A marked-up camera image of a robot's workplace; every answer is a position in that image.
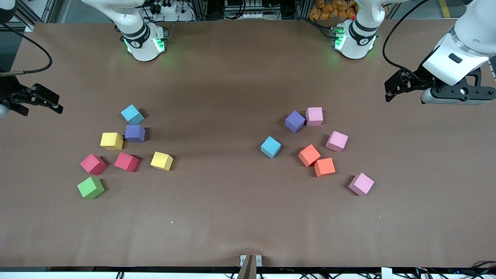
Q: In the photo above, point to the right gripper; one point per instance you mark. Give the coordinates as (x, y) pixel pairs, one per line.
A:
(11, 92)

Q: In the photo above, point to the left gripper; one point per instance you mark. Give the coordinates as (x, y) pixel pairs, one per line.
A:
(417, 81)

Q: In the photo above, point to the red foam cube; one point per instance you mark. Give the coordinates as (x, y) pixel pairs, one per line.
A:
(126, 161)
(93, 164)

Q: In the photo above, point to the purple foam cube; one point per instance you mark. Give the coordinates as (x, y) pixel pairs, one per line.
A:
(134, 133)
(294, 121)

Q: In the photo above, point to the orange foam cube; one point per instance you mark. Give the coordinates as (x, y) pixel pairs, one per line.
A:
(324, 166)
(309, 155)

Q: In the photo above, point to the yellow foam cube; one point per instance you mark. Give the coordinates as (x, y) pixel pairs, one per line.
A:
(161, 160)
(111, 140)

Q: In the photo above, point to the cyan foam cube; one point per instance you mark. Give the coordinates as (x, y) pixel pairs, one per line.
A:
(270, 146)
(131, 114)

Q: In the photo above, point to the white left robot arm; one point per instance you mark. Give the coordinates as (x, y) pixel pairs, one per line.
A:
(358, 38)

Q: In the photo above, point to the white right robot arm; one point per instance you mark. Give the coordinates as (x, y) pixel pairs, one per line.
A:
(141, 42)

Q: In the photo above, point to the pink foam cube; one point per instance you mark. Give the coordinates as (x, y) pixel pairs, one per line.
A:
(314, 116)
(336, 140)
(360, 183)

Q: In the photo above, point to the green foam cube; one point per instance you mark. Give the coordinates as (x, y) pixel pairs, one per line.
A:
(90, 187)

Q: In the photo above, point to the bag of orange fruit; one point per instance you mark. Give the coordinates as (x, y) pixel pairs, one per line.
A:
(329, 8)

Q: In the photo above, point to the white power strip with plugs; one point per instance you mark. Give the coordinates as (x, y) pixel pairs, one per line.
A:
(166, 8)

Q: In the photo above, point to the aluminium frame rail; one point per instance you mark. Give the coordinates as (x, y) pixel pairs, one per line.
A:
(37, 13)

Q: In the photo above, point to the metal table edge bracket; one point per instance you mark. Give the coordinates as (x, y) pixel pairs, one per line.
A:
(242, 259)

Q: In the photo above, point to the brown tapered post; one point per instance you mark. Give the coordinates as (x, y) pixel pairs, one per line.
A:
(247, 269)

